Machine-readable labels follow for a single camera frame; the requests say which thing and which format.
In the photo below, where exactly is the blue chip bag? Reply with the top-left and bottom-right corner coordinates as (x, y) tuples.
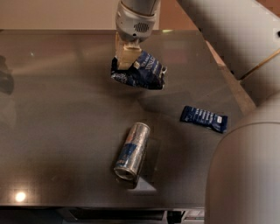
(111, 51), (167, 90)

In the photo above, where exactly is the dark blue snack bar wrapper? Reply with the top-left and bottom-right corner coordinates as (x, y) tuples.
(179, 106), (228, 134)

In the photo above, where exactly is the silver blue energy drink can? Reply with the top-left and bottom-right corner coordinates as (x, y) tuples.
(114, 122), (151, 181)

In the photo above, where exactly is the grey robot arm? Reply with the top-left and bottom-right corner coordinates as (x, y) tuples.
(177, 0), (280, 224)

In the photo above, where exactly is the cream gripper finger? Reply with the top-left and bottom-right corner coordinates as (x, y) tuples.
(115, 33), (142, 70)

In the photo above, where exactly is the black device under table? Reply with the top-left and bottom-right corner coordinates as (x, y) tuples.
(166, 208), (206, 224)

